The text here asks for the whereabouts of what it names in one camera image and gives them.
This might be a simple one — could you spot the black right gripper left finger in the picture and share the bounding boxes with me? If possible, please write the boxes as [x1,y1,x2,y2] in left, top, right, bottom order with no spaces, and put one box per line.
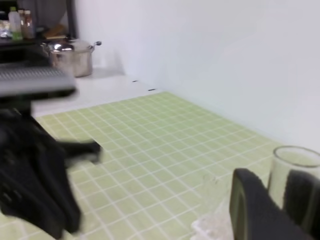
[229,168,312,240]

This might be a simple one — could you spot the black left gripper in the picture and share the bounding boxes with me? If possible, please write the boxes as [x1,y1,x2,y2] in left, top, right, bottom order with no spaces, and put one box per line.
[0,103,102,239]

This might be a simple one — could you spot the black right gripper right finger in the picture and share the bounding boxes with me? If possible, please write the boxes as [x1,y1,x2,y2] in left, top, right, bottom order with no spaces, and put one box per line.
[282,170,320,240]

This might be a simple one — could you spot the clear glass test tube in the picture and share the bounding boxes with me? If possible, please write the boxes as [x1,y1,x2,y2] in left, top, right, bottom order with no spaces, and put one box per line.
[267,145,320,208]

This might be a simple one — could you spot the green grid tablecloth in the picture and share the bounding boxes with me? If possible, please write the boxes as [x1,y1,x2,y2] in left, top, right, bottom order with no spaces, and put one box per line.
[38,92,280,240]

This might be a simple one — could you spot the stainless steel cooking pot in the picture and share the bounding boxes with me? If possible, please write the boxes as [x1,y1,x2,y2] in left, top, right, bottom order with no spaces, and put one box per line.
[41,38,102,78]

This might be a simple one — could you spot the brown spice bottle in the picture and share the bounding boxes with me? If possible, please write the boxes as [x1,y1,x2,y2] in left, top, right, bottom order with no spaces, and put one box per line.
[18,9,35,39]

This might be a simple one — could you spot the white green plastic bottle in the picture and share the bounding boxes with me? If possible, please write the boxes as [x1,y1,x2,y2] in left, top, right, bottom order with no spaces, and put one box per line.
[8,6,23,41]

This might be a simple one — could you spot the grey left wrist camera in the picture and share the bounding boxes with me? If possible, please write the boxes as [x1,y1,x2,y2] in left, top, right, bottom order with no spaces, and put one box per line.
[0,66,76,97]

